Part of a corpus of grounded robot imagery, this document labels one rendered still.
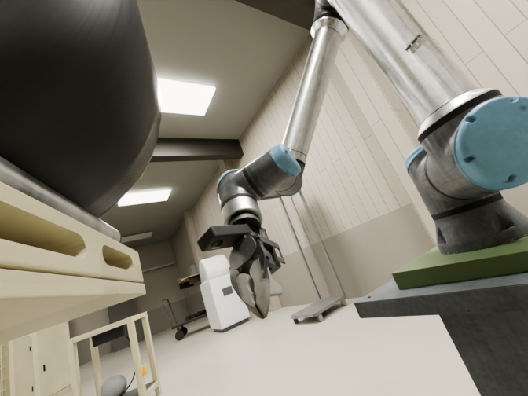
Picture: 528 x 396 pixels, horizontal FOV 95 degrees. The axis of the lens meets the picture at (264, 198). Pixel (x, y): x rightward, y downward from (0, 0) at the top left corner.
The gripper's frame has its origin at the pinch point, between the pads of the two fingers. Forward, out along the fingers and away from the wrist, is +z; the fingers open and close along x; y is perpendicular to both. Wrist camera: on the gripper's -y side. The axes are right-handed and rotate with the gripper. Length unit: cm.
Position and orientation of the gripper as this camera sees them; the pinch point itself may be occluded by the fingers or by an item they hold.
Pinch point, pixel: (258, 309)
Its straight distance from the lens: 41.8
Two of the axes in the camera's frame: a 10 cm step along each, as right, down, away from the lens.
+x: -6.8, 6.6, 3.1
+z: 2.5, 6.1, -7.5
